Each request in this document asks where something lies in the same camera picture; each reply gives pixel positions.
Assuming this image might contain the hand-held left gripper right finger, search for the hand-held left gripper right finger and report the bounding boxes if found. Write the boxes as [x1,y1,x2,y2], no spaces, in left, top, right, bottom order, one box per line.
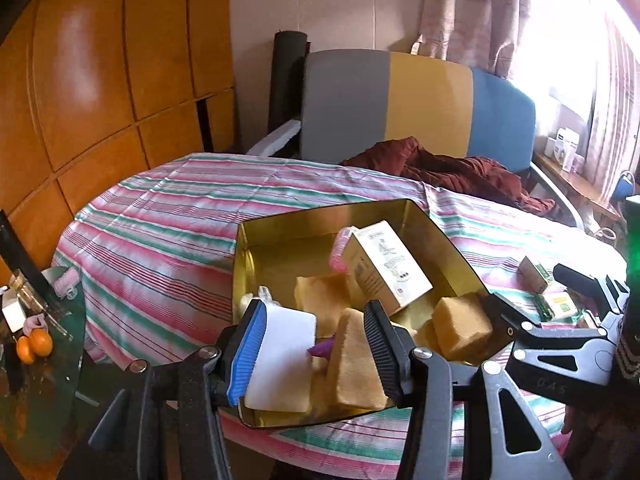
[364,301,576,480]

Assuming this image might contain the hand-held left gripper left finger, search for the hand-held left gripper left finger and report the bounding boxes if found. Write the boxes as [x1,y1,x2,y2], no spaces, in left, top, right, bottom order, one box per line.
[89,301,269,480]

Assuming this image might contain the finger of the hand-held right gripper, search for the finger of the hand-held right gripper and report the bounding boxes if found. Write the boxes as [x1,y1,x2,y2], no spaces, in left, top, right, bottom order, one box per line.
[553,264,630,328]
[482,294,621,403]

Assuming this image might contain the yellow sponge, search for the yellow sponge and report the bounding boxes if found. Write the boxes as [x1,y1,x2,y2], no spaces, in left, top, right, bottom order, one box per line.
[431,294,495,362]
[294,272,363,321]
[415,320,441,356]
[327,307,390,411]

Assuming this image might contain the white rectangular pad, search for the white rectangular pad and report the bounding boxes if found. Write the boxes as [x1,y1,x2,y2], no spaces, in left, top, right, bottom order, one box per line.
[243,307,319,413]

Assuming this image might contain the purple packet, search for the purple packet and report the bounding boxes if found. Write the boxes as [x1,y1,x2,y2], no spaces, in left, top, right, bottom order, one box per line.
[306,337,337,361]

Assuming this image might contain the cream carton box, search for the cream carton box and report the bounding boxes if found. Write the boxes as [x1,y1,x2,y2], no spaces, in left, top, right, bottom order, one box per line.
[349,220,434,312]

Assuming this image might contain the gold tin box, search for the gold tin box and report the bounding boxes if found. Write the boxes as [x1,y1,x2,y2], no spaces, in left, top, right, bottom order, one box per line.
[232,199,493,430]

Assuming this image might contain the pink plastic item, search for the pink plastic item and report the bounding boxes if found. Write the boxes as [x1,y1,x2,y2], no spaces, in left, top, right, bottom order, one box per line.
[330,227,358,273]

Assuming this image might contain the green white box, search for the green white box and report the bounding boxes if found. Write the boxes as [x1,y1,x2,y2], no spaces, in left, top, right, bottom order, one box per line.
[519,255,557,295]
[534,290,576,322]

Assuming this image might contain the wooden desk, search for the wooden desk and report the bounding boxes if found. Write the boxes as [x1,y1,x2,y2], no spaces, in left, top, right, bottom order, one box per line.
[532,152,623,221]

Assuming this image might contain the blue round object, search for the blue round object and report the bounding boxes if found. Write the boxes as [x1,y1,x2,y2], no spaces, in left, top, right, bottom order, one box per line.
[612,170,637,202]

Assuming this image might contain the white box with blue label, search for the white box with blue label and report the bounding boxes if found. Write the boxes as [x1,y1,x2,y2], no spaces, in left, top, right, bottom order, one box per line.
[560,129,582,171]

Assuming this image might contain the maroon blanket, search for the maroon blanket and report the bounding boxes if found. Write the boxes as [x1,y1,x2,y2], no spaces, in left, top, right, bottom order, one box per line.
[340,136,557,217]

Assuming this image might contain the striped bedsheet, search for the striped bedsheet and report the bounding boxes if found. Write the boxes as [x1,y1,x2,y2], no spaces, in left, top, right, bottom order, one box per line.
[52,152,626,471]

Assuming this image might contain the patterned pink curtain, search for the patterned pink curtain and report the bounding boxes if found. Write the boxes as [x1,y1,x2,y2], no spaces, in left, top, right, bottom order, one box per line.
[582,10,640,201]
[412,0,531,78]

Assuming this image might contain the glass side table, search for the glass side table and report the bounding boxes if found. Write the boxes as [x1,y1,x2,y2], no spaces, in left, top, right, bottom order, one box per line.
[0,265,86,466]

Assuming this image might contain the grey yellow blue chair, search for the grey yellow blue chair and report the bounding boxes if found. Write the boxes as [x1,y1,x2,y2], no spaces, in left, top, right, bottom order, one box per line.
[245,49,586,231]

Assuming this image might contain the white cube box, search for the white cube box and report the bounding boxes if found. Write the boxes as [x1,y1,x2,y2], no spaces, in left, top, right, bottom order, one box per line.
[1,302,26,333]

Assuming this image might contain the black metal bar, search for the black metal bar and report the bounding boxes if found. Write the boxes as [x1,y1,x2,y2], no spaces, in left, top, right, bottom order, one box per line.
[0,210,66,311]

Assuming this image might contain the bright window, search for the bright window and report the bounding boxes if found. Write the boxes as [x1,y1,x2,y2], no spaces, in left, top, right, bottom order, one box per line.
[510,0,616,136]

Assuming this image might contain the black rolled mat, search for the black rolled mat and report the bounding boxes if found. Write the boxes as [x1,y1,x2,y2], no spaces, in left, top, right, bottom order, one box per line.
[267,31,310,148]

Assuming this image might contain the wooden wardrobe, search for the wooden wardrobe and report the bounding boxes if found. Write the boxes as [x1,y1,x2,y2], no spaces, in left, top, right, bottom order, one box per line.
[0,0,236,271]

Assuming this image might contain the white cable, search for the white cable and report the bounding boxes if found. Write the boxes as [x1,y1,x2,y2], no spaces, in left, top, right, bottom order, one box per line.
[587,225,621,251]

